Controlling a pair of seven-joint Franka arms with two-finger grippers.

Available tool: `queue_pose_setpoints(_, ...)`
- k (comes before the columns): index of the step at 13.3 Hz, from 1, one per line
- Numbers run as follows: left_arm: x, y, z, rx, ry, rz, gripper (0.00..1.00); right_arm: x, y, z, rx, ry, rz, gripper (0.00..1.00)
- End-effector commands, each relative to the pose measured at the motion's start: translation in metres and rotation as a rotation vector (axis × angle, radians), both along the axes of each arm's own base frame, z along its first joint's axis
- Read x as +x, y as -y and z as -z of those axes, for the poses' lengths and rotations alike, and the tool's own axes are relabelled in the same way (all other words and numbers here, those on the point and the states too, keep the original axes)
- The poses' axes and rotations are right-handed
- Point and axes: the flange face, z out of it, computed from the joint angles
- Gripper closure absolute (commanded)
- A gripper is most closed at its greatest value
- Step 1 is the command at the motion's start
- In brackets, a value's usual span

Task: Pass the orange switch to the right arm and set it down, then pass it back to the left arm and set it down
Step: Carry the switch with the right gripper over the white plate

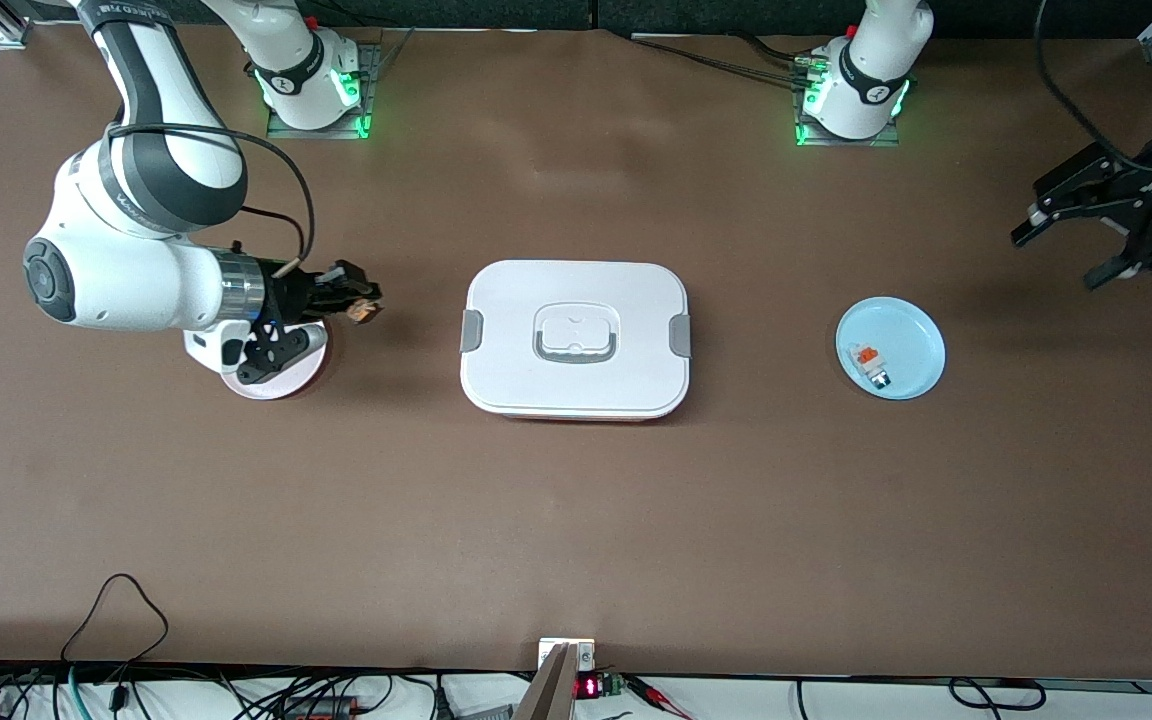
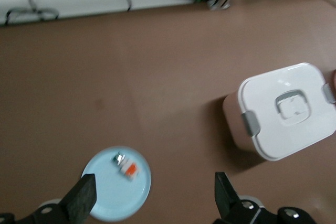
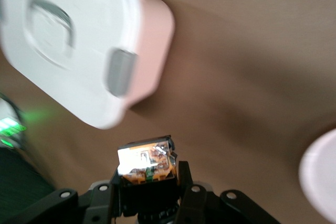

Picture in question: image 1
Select pink round plate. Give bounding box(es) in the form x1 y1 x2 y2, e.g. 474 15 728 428
220 325 331 401

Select light blue round plate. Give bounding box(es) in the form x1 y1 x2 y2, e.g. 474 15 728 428
835 295 947 402

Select orange black connector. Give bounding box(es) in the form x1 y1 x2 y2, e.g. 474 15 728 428
281 696 357 720

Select red clip leads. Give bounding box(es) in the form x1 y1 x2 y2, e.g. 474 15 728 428
626 675 697 720

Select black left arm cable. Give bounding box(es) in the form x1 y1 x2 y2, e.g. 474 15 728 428
1033 0 1152 173

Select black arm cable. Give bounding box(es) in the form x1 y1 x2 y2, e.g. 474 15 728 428
106 122 316 265
1033 0 1152 173

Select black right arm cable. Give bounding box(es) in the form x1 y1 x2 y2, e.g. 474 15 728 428
106 122 316 265

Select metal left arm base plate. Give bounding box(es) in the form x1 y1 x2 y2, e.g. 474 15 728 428
794 90 902 149

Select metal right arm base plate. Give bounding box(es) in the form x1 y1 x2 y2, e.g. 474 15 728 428
266 40 379 141

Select white lunch box grey handle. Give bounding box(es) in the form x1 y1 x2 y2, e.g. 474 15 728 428
459 260 691 421

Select white and orange switch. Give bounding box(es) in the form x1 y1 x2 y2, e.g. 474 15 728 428
849 343 893 389

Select black looped cable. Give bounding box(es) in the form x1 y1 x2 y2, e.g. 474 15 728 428
61 573 169 666

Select black base cable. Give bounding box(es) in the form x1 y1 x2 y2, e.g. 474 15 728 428
606 28 832 91

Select black coiled cable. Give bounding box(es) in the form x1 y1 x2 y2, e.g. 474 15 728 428
948 677 1047 712

